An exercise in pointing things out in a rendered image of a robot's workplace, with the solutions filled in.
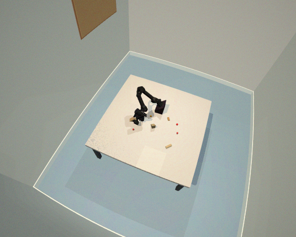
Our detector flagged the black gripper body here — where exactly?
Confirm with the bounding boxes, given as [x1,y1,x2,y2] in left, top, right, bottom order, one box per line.
[134,114,141,125]

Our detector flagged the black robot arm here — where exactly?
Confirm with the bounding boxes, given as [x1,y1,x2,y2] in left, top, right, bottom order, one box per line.
[134,86,164,121]

